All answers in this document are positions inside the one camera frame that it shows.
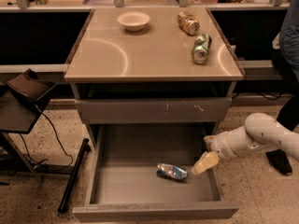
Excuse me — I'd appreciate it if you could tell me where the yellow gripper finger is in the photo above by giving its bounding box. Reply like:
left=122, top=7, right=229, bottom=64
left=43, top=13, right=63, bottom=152
left=192, top=152, right=220, bottom=175

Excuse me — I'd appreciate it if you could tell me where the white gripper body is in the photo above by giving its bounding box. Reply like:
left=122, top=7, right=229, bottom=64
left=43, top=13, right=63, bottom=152
left=204, top=132, right=236, bottom=159

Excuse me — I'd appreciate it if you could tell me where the blue silver redbull can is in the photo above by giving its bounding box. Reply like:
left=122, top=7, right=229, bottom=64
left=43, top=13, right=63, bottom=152
left=156, top=163, right=188, bottom=181

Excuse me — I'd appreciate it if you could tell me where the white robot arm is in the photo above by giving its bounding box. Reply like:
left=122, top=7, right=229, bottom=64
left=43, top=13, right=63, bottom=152
left=192, top=113, right=299, bottom=175

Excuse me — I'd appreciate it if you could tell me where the closed grey top drawer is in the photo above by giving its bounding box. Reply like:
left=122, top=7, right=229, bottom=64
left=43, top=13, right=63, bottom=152
left=75, top=97, right=232, bottom=124

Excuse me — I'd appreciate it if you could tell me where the open grey middle drawer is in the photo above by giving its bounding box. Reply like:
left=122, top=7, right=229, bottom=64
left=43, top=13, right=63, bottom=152
left=73, top=123, right=238, bottom=223

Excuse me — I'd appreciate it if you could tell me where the crushed green soda can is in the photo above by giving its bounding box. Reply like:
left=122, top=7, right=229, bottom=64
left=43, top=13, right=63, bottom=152
left=192, top=34, right=212, bottom=64

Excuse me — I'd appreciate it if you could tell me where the grey drawer cabinet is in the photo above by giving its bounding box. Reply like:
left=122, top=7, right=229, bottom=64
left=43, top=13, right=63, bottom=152
left=64, top=7, right=243, bottom=140

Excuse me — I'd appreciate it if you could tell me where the crushed gold soda can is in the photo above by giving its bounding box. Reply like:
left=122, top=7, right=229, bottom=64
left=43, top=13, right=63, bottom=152
left=178, top=11, right=200, bottom=35

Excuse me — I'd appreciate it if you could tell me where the person in dark trousers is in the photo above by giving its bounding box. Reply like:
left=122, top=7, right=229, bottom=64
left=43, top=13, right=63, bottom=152
left=265, top=0, right=299, bottom=176

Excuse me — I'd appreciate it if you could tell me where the black floor bar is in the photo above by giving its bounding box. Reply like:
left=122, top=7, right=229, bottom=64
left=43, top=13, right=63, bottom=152
left=57, top=138, right=91, bottom=214

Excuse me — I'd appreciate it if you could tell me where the white paper bowl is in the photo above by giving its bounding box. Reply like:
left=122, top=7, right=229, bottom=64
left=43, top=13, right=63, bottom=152
left=117, top=11, right=150, bottom=32

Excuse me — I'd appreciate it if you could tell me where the black side stand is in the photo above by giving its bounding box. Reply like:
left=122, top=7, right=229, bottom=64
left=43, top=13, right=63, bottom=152
left=0, top=69, right=57, bottom=178

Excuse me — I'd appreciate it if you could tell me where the black cable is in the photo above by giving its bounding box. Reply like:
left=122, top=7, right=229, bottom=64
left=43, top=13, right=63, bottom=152
left=18, top=105, right=75, bottom=173

